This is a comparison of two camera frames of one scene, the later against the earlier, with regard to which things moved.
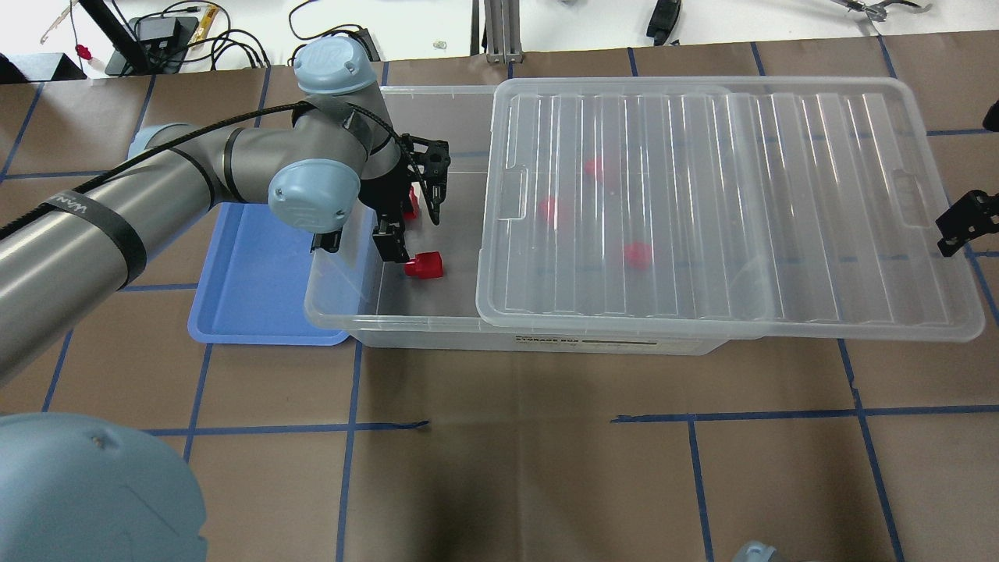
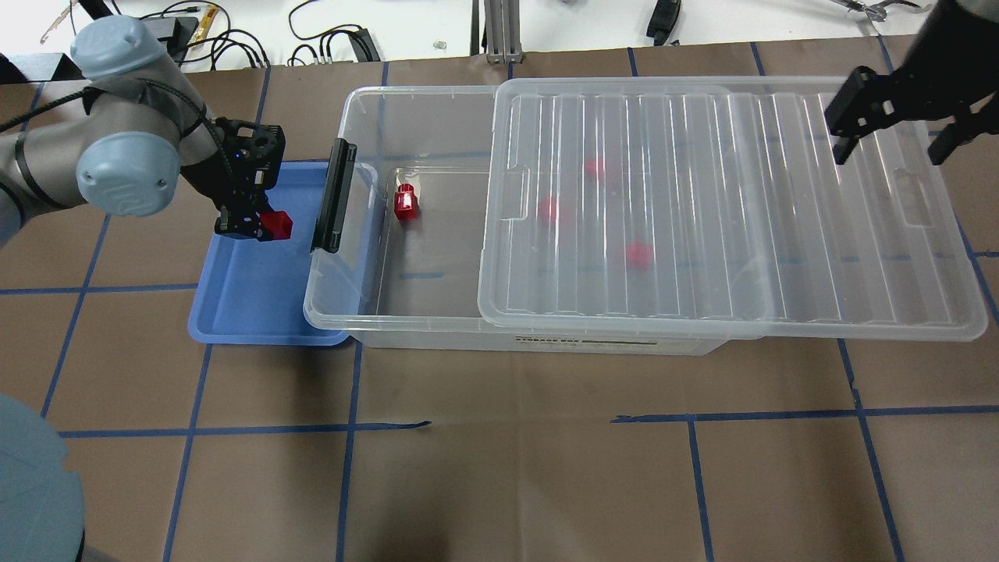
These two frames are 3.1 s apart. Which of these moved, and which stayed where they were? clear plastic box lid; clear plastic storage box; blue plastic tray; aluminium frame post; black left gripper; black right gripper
Moved: black right gripper; black left gripper
Stayed: clear plastic storage box; aluminium frame post; blue plastic tray; clear plastic box lid
